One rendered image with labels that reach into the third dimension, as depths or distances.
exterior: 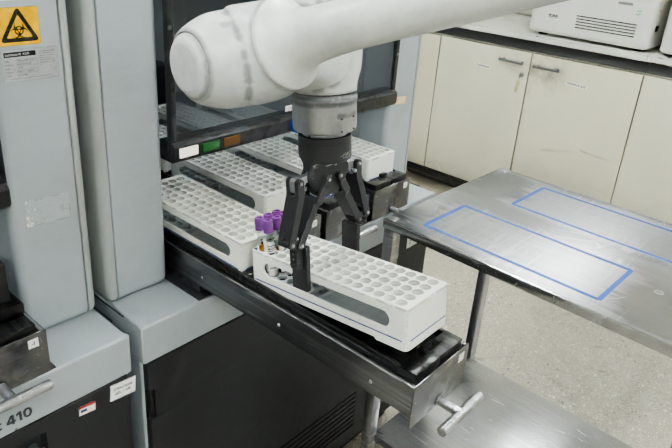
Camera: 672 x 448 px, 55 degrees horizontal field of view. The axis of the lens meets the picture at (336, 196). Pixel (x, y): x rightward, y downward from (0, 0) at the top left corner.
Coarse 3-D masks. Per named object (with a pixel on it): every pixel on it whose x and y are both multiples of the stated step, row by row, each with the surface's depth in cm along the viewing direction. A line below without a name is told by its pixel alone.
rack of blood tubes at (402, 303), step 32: (256, 256) 99; (288, 256) 97; (320, 256) 97; (352, 256) 96; (288, 288) 96; (320, 288) 95; (352, 288) 87; (384, 288) 88; (416, 288) 87; (384, 320) 90; (416, 320) 83
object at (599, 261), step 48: (480, 192) 139; (528, 192) 140; (384, 240) 125; (432, 240) 116; (480, 240) 117; (528, 240) 119; (576, 240) 120; (624, 240) 122; (480, 288) 164; (528, 288) 105; (576, 288) 104; (624, 288) 105; (624, 336) 96; (480, 384) 163; (384, 432) 146; (432, 432) 147; (480, 432) 148; (528, 432) 149; (576, 432) 150
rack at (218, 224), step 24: (168, 192) 118; (192, 192) 117; (216, 192) 118; (168, 216) 117; (192, 216) 108; (216, 216) 110; (240, 216) 110; (192, 240) 110; (216, 240) 113; (240, 240) 102; (240, 264) 102
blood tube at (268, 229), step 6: (264, 222) 96; (270, 222) 96; (264, 228) 96; (270, 228) 96; (270, 234) 96; (270, 240) 97; (270, 246) 97; (270, 252) 97; (270, 270) 98; (276, 270) 99
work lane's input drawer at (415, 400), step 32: (192, 256) 108; (224, 288) 104; (256, 288) 100; (256, 320) 100; (288, 320) 95; (320, 320) 92; (320, 352) 92; (352, 352) 87; (384, 352) 88; (416, 352) 86; (448, 352) 87; (384, 384) 85; (416, 384) 82; (448, 384) 89; (416, 416) 84
